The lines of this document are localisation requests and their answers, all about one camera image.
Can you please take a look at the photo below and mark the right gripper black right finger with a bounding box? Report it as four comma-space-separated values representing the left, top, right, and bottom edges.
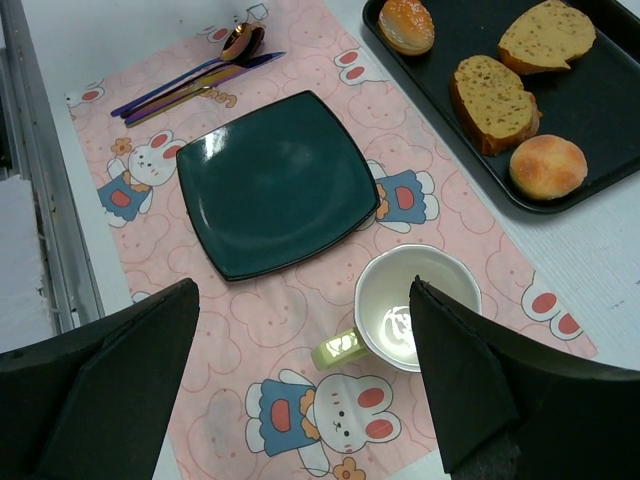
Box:
409, 279, 639, 479

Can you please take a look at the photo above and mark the iridescent purple knife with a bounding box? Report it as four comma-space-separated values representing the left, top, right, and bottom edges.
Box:
119, 51, 286, 126

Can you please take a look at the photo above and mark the pink bunny placemat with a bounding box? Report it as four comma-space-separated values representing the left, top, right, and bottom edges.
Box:
66, 1, 597, 479

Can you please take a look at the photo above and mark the dark teal square plate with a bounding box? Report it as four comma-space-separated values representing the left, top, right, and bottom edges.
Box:
177, 90, 379, 282

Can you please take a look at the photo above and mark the sesame round bun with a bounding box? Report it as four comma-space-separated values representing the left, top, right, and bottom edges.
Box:
378, 0, 435, 56

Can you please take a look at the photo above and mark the plain golden round bun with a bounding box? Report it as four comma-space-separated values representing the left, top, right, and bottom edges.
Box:
509, 134, 588, 201

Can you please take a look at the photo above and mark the iridescent fork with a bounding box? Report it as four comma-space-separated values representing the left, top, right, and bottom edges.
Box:
124, 72, 231, 128

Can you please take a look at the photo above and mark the black baking tray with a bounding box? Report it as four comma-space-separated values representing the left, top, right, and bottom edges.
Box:
363, 1, 639, 213

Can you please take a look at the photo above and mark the iridescent purple spoon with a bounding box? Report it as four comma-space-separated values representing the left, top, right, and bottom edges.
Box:
110, 23, 265, 117

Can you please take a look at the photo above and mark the green and white mug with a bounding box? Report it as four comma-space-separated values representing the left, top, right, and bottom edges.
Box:
311, 244, 482, 373

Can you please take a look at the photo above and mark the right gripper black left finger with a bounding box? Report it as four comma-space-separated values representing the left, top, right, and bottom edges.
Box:
1, 278, 199, 479

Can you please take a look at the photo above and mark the seeded bread slice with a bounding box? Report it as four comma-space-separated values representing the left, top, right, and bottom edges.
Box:
498, 1, 596, 75
450, 55, 542, 156

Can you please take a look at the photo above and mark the aluminium front table rail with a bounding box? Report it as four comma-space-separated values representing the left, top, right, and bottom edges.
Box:
1, 1, 104, 333

